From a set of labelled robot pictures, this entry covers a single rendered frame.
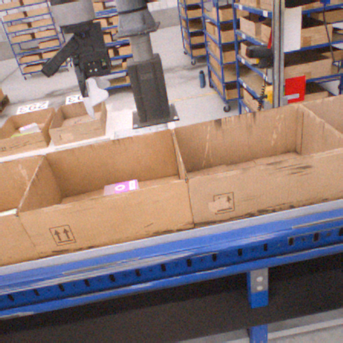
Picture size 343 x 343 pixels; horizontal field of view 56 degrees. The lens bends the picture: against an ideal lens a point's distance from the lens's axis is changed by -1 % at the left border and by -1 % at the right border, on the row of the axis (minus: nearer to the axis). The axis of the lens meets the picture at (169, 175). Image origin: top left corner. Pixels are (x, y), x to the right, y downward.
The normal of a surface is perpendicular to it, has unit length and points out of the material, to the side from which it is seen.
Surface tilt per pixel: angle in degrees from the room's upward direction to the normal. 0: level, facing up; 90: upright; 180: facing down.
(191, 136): 90
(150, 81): 90
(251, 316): 0
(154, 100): 90
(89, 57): 90
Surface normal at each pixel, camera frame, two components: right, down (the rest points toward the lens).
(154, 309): -0.16, -0.83
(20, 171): 0.10, 0.52
